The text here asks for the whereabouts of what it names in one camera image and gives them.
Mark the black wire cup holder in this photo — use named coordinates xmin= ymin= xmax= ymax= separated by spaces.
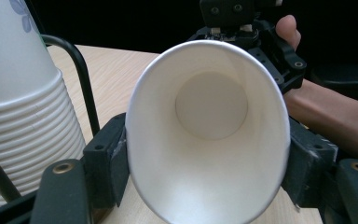
xmin=0 ymin=35 xmax=101 ymax=203

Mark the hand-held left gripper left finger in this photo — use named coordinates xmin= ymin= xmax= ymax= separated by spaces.
xmin=83 ymin=112 xmax=131 ymax=209

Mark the stack of floral paper cups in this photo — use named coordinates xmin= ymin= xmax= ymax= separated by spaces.
xmin=0 ymin=0 xmax=87 ymax=211

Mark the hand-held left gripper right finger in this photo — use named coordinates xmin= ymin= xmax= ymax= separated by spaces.
xmin=281 ymin=117 xmax=339 ymax=209

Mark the white paper cup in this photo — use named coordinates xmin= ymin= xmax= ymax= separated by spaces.
xmin=124 ymin=39 xmax=292 ymax=224

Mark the dark chair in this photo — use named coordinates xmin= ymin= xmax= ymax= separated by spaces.
xmin=307 ymin=63 xmax=358 ymax=105

